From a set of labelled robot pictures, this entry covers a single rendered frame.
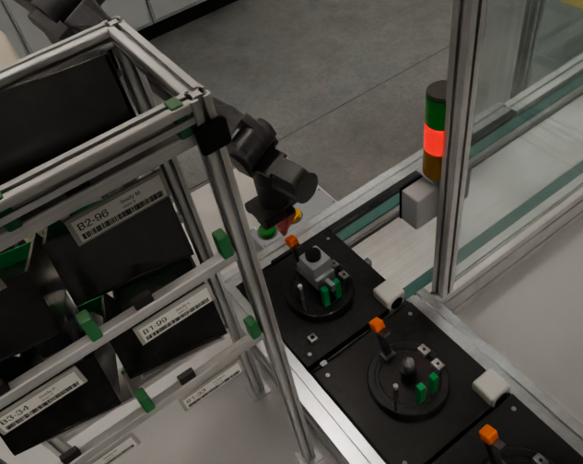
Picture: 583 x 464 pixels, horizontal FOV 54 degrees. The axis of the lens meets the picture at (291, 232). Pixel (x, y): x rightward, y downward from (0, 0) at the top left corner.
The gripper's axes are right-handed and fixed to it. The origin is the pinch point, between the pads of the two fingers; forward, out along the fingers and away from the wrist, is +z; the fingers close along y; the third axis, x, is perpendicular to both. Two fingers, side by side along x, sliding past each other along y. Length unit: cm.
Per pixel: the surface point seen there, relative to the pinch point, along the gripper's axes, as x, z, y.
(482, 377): -44.3, 8.2, 9.1
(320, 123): 138, 105, 99
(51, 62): -17, -59, -26
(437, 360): -38.0, 6.5, 5.1
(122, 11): 289, 76, 61
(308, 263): -11.9, -2.1, -1.8
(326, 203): 8.7, 10.4, 16.5
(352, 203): 4.4, 10.5, 20.7
